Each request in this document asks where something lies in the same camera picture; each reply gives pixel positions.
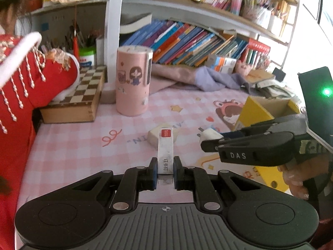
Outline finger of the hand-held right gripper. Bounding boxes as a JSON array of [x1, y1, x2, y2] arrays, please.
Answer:
[[221, 114, 308, 139], [201, 131, 297, 166]]

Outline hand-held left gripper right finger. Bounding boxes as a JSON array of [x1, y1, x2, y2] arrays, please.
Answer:
[[173, 156, 264, 212]]

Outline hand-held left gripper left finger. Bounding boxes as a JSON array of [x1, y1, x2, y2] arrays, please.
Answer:
[[71, 157, 159, 213]]

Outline slim white staple box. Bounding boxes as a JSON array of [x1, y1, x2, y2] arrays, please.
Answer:
[[157, 127, 174, 175]]

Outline yellow cardboard box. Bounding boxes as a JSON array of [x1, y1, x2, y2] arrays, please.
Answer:
[[231, 95, 305, 196]]

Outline white charger plug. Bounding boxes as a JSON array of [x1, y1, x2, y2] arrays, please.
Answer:
[[197, 126, 224, 143]]

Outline pink cylindrical cartoon container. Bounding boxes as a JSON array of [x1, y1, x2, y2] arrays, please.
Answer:
[[115, 45, 154, 117]]

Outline person's right hand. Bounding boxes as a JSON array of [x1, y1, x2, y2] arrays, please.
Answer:
[[282, 156, 333, 201]]

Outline white eraser block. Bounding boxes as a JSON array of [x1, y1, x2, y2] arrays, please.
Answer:
[[148, 123, 180, 146]]

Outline pile of papers and booklets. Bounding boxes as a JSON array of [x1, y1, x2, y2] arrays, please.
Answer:
[[245, 70, 303, 103]]

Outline pink pig plush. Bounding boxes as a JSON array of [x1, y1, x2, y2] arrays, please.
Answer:
[[234, 60, 254, 75]]

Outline lilac cloth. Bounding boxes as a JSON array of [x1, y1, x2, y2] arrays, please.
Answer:
[[195, 66, 251, 95]]

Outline red boxed book set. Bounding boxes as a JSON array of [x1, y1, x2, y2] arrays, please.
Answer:
[[246, 39, 271, 67]]

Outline pink checked tablecloth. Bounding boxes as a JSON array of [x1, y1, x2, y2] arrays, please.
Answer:
[[16, 79, 289, 214]]

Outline orange blue small boxes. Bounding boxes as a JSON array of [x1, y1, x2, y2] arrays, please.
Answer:
[[206, 54, 238, 74]]

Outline pink cloth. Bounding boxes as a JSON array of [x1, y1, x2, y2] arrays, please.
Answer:
[[150, 64, 209, 95]]

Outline wooden chessboard box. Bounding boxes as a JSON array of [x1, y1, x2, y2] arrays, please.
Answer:
[[40, 65, 107, 124]]

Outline white cups of pencils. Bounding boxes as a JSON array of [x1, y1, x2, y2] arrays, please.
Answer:
[[241, 0, 293, 38]]

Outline row of colourful books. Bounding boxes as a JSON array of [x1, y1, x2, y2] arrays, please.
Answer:
[[122, 18, 250, 67]]

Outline pen holder with brushes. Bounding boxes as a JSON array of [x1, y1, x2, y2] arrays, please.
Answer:
[[41, 23, 105, 68]]

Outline white bookshelf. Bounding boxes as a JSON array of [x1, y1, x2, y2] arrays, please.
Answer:
[[26, 0, 299, 84]]

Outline thick grey book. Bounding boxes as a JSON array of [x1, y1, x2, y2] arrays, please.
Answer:
[[120, 12, 153, 35]]

